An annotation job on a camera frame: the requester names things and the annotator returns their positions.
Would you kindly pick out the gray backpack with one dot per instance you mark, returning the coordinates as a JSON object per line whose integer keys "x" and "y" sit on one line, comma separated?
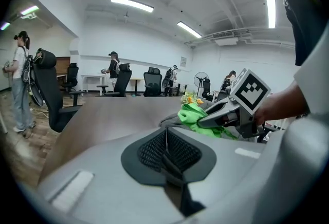
{"x": 168, "y": 121}

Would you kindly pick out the white table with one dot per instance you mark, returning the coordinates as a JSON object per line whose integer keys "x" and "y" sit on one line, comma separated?
{"x": 93, "y": 76}

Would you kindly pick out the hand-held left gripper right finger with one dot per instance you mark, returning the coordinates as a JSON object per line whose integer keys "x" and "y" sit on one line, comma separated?
{"x": 231, "y": 174}

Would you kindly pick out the white ceiling air conditioner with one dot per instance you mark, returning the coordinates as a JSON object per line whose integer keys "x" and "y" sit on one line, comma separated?
{"x": 226, "y": 41}

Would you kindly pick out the person's right hand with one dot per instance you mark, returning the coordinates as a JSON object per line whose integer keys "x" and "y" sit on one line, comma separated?
{"x": 266, "y": 112}

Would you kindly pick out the wall notice paper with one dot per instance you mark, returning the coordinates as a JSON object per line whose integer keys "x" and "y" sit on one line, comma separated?
{"x": 183, "y": 62}

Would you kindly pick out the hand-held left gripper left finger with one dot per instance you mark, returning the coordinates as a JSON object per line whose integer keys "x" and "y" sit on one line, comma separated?
{"x": 102, "y": 179}

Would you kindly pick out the ceiling tube light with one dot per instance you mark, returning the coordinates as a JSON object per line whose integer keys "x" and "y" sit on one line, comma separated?
{"x": 189, "y": 29}
{"x": 270, "y": 9}
{"x": 5, "y": 26}
{"x": 132, "y": 4}
{"x": 29, "y": 10}

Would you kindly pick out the artificial yellow flower bouquet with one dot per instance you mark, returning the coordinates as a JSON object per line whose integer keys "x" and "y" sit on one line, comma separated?
{"x": 190, "y": 98}

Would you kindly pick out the person's right forearm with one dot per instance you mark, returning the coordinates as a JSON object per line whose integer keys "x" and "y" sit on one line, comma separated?
{"x": 290, "y": 102}

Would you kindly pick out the person's black shirt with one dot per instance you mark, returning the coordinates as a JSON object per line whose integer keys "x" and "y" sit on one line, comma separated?
{"x": 303, "y": 12}

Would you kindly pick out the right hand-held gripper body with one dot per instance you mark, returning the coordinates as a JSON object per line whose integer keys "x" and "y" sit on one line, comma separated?
{"x": 250, "y": 90}

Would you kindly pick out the pale yellow pedestal table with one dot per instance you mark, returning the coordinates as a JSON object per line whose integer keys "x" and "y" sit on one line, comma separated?
{"x": 136, "y": 79}

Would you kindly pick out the black standing fan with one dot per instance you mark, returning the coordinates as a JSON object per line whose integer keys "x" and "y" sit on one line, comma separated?
{"x": 201, "y": 78}

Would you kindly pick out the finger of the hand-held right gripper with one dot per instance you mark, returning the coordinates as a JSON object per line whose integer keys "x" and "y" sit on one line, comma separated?
{"x": 219, "y": 106}
{"x": 210, "y": 120}

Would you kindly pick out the black mesh office chair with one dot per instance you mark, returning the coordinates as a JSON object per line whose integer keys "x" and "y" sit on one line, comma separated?
{"x": 123, "y": 81}
{"x": 206, "y": 86}
{"x": 72, "y": 74}
{"x": 50, "y": 84}
{"x": 153, "y": 79}

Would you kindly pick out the light wood table black legs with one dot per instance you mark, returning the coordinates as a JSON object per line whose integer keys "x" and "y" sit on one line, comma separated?
{"x": 185, "y": 84}

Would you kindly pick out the green cloth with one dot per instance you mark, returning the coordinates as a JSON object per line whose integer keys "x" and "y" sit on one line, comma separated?
{"x": 189, "y": 117}

